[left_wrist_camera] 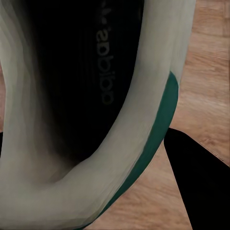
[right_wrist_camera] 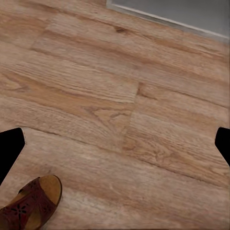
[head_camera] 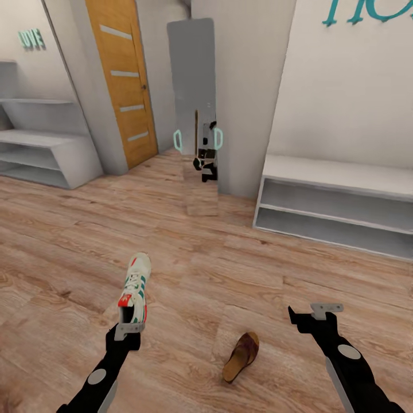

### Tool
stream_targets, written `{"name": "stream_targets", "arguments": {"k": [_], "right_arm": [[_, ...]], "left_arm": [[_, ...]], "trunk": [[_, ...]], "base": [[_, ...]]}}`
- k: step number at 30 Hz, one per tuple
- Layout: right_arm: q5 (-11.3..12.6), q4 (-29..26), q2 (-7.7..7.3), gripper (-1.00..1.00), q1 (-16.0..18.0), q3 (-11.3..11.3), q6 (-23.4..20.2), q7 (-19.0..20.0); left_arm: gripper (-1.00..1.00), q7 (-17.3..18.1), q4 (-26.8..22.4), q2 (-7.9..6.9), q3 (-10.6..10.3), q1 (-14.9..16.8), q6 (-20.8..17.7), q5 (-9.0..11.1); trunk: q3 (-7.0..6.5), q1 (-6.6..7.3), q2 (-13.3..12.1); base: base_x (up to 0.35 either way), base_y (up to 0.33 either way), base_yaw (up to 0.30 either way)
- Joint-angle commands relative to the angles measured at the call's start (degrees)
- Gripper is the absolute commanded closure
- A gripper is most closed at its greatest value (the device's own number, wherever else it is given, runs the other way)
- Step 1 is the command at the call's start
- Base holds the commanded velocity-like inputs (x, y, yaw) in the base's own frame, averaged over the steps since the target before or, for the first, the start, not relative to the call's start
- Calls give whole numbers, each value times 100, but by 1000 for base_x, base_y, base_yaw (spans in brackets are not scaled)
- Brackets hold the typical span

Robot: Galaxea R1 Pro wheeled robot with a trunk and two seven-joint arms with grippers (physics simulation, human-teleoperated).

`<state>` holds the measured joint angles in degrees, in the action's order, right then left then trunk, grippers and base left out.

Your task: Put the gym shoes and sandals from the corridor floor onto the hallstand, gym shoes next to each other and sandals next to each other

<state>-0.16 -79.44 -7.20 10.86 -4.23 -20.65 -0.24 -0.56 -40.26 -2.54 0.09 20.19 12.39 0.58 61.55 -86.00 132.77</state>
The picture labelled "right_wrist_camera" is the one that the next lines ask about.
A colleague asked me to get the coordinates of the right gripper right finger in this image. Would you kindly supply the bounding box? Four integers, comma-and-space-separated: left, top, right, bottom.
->
215, 127, 230, 166

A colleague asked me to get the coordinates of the sandal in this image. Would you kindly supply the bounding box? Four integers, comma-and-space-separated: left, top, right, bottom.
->
0, 175, 62, 230

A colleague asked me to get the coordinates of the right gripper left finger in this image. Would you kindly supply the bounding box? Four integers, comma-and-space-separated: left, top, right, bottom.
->
0, 127, 25, 185

